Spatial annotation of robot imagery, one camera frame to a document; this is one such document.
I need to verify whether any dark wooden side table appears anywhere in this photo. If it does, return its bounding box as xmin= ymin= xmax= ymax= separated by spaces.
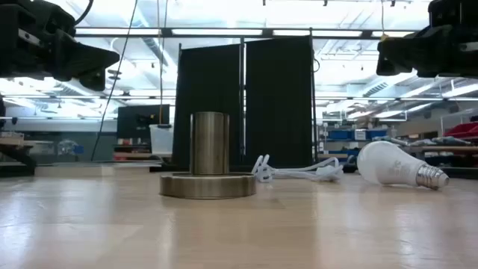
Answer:
xmin=0 ymin=136 xmax=38 ymax=176

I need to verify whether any black hanging cable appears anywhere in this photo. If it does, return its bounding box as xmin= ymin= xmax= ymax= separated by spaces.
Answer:
xmin=90 ymin=0 xmax=140 ymax=162

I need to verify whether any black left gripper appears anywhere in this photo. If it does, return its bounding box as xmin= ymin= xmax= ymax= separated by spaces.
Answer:
xmin=0 ymin=0 xmax=120 ymax=92

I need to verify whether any blue storage bin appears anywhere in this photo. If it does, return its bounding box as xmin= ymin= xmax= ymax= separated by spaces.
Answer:
xmin=365 ymin=129 xmax=389 ymax=141
xmin=328 ymin=129 xmax=354 ymax=142

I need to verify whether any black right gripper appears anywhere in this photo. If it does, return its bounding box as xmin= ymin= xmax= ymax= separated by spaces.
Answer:
xmin=376 ymin=0 xmax=478 ymax=78

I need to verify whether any black monitor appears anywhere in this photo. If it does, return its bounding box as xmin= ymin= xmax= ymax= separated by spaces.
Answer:
xmin=117 ymin=104 xmax=171 ymax=140

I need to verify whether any white translucent storage bin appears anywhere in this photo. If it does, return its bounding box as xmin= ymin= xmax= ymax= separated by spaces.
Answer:
xmin=149 ymin=124 xmax=175 ymax=155

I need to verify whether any red storage bin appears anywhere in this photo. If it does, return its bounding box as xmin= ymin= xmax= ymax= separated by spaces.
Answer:
xmin=444 ymin=122 xmax=478 ymax=140

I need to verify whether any white lightbulb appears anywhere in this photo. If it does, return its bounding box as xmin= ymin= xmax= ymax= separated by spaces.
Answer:
xmin=356 ymin=140 xmax=450 ymax=191

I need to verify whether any white lamp cord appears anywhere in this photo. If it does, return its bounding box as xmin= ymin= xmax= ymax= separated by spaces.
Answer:
xmin=250 ymin=153 xmax=344 ymax=184

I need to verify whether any thin hanging cable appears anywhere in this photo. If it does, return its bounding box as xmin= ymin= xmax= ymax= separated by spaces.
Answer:
xmin=155 ymin=0 xmax=168 ymax=126

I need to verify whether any wooden workbench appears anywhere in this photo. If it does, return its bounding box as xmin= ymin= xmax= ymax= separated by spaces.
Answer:
xmin=405 ymin=144 xmax=478 ymax=155

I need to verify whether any black partition panel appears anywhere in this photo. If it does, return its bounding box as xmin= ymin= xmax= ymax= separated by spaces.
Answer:
xmin=244 ymin=36 xmax=315 ymax=169
xmin=172 ymin=43 xmax=244 ymax=170

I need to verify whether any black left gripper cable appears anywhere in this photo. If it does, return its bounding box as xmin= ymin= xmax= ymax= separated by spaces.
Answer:
xmin=73 ymin=0 xmax=94 ymax=26

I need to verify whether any brass lamp socket base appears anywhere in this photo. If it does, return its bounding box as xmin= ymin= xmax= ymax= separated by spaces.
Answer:
xmin=159 ymin=111 xmax=258 ymax=200

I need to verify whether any pale board slab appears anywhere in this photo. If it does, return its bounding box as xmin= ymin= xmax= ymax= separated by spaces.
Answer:
xmin=34 ymin=164 xmax=115 ymax=178

